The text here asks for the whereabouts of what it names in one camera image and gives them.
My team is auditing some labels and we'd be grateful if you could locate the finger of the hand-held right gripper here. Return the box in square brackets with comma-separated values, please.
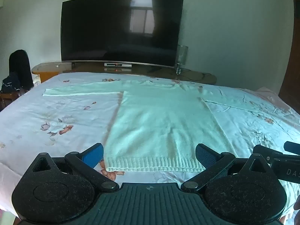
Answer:
[253, 144, 283, 161]
[283, 141, 300, 155]

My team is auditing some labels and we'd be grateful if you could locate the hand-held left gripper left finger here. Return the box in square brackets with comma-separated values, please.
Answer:
[32, 143, 119, 193]

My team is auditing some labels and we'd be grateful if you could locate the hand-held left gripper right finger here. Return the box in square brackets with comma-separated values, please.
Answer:
[181, 143, 270, 192]

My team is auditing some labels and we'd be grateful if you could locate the white knitted sweater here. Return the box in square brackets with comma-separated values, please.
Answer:
[42, 80, 257, 173]

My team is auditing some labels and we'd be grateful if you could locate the floral bed sheet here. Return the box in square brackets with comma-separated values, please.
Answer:
[0, 71, 300, 219]

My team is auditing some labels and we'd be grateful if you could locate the brown wooden door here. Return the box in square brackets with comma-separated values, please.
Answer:
[278, 0, 300, 113]

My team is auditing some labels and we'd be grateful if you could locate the silver set-top box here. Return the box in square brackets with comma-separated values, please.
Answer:
[104, 62, 133, 68]

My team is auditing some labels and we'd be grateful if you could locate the wooden television stand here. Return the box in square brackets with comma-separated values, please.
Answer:
[31, 62, 217, 85]

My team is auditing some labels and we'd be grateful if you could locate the wooden chair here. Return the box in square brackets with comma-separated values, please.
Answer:
[0, 91, 25, 111]

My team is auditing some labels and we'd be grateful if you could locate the clear glass vase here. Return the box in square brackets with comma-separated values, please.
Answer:
[175, 45, 189, 75]

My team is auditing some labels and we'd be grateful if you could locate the black curved television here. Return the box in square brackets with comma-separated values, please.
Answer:
[60, 0, 184, 69]

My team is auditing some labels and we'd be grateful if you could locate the thin black cable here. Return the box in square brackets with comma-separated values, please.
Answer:
[180, 69, 212, 80]

